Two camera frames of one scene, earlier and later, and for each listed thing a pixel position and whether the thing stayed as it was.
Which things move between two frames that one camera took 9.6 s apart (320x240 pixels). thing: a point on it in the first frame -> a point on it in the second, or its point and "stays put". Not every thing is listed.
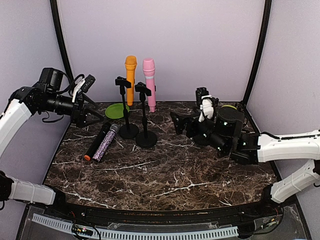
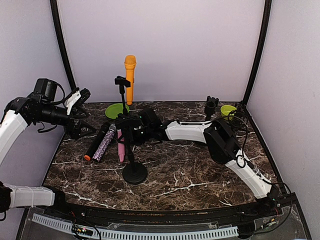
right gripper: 181,125 -> 134,137
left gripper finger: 91,116 -> 86,130
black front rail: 101,212 stays put
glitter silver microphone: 105,143 stays put
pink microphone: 149,67 -> 121,146
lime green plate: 116,110 stays put
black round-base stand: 144,139 -> 133,174
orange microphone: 130,62 stays put
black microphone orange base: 98,142 stays put
